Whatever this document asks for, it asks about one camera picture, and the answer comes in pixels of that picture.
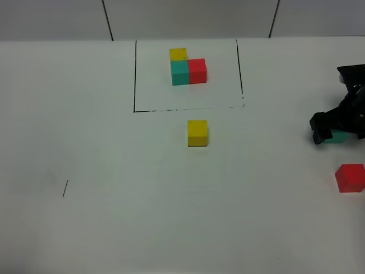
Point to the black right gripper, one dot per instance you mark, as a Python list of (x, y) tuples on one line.
[(347, 117)]

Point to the template yellow cube block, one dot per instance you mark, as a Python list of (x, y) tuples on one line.
[(178, 54)]

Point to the template green cube block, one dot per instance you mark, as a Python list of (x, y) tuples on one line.
[(179, 72)]

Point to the template red cube block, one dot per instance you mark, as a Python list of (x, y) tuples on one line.
[(197, 71)]

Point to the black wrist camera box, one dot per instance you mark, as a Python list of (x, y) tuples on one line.
[(352, 75)]

